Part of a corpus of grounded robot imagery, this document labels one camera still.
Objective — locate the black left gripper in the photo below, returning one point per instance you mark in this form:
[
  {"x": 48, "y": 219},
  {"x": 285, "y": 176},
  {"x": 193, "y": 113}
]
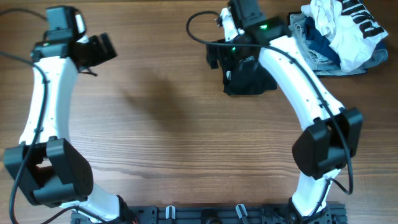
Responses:
[{"x": 94, "y": 43}]

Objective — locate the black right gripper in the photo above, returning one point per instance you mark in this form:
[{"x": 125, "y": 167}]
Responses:
[{"x": 224, "y": 55}]

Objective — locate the black shorts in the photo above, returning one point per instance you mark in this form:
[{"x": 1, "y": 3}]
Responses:
[{"x": 246, "y": 77}]

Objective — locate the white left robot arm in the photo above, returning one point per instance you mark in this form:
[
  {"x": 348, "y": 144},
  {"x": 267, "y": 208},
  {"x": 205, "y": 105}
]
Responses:
[{"x": 45, "y": 166}]

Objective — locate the light blue denim jeans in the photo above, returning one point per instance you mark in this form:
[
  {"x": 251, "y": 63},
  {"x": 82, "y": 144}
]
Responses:
[{"x": 296, "y": 21}]

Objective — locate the dark blue garment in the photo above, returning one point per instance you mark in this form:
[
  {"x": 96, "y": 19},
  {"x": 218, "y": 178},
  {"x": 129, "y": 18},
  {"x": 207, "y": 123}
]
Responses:
[{"x": 319, "y": 48}]

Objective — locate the white printed t-shirt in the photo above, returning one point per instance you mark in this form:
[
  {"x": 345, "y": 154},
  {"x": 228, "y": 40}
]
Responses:
[{"x": 350, "y": 31}]

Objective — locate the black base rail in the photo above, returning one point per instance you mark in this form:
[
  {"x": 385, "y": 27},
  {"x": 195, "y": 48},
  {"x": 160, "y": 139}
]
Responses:
[{"x": 266, "y": 214}]

